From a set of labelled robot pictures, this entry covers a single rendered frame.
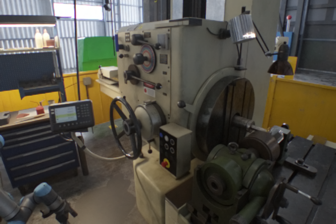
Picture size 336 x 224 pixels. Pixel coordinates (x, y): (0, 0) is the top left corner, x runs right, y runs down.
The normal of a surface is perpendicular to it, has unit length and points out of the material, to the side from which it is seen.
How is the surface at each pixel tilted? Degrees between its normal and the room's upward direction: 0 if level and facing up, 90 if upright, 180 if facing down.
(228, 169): 21
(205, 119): 73
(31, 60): 90
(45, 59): 90
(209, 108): 62
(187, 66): 90
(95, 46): 84
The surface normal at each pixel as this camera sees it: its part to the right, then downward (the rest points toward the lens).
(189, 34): 0.63, 0.24
